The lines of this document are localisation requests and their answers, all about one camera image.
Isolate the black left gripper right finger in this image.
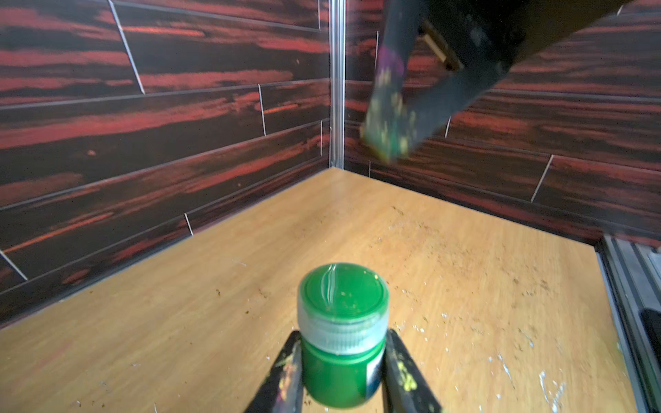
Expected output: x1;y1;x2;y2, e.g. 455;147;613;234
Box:
382;329;443;413

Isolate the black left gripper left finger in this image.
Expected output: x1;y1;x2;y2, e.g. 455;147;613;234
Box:
244;330;304;413

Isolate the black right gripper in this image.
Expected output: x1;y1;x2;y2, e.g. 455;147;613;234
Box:
361;1;627;163

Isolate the green paint jar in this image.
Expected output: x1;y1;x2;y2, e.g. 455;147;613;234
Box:
301;340;386;409

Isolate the green paint jar lid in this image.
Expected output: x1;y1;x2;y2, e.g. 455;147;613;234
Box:
297;263;390;356

